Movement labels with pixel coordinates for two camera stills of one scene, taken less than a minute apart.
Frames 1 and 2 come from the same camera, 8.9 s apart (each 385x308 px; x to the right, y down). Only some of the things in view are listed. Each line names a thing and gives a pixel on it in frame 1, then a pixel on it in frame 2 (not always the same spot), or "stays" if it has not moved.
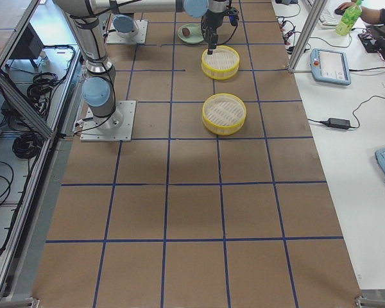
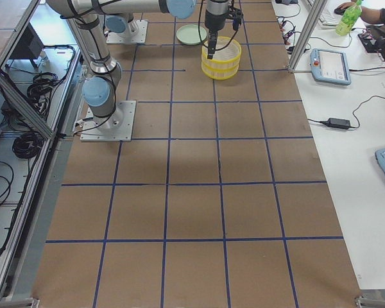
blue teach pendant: (330, 66) stays
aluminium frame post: (307, 34) stays
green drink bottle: (349, 18) stays
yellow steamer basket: (223, 114) -> (225, 61)
